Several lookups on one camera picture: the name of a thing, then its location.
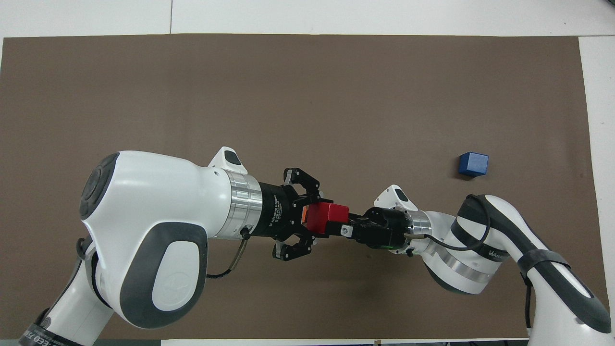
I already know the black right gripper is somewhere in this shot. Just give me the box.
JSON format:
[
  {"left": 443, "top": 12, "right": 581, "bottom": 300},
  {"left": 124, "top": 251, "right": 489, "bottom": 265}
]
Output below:
[{"left": 340, "top": 207, "right": 414, "bottom": 249}]

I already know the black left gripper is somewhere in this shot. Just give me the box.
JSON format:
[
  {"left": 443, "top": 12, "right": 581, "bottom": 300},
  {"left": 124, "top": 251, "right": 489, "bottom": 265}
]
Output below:
[{"left": 250, "top": 167, "right": 333, "bottom": 262}]

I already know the red cube block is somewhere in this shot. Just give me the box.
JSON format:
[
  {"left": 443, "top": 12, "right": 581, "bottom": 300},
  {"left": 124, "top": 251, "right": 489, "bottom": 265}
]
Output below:
[{"left": 307, "top": 203, "right": 349, "bottom": 237}]

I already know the blue cube block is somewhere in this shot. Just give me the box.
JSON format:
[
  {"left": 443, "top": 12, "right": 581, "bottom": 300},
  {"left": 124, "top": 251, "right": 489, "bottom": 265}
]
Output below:
[{"left": 458, "top": 152, "right": 489, "bottom": 178}]

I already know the brown table mat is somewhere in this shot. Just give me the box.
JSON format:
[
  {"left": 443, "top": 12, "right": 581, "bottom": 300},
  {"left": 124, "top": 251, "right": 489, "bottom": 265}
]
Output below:
[{"left": 0, "top": 34, "right": 610, "bottom": 340}]

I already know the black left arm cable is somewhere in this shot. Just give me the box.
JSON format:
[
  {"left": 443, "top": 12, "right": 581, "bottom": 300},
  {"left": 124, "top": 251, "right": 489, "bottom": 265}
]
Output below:
[{"left": 207, "top": 228, "right": 250, "bottom": 279}]

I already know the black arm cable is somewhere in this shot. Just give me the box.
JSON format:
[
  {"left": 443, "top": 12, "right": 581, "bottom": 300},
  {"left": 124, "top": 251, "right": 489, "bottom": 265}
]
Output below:
[
  {"left": 207, "top": 228, "right": 250, "bottom": 279},
  {"left": 406, "top": 194, "right": 492, "bottom": 251}
]

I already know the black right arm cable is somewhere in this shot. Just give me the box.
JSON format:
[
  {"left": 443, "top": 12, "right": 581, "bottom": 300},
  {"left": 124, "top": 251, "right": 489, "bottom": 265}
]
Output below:
[{"left": 406, "top": 194, "right": 492, "bottom": 251}]

